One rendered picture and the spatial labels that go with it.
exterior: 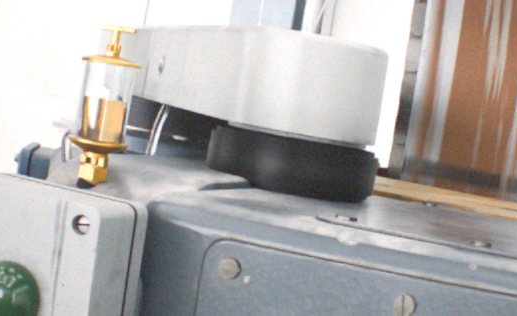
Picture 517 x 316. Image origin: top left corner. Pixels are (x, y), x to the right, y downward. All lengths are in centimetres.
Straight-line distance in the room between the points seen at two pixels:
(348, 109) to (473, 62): 37
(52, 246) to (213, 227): 7
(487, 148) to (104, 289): 54
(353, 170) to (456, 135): 36
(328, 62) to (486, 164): 38
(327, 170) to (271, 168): 3
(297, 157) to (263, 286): 13
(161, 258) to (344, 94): 15
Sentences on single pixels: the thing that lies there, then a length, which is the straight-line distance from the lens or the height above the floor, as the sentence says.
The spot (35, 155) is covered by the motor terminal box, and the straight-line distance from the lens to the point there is 99.
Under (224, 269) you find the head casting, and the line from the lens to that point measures 50.
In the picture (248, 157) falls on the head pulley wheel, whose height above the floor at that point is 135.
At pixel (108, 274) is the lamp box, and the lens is 48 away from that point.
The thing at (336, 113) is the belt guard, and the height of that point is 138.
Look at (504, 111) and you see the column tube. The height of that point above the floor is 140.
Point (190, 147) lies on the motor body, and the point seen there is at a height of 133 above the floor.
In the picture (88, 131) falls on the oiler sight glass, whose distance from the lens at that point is 55.
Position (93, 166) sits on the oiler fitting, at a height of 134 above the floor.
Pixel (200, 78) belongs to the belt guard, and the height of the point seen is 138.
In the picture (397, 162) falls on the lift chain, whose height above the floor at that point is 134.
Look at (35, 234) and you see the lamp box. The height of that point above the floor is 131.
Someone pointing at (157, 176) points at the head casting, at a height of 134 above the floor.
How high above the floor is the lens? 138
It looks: 3 degrees down
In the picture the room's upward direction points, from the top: 10 degrees clockwise
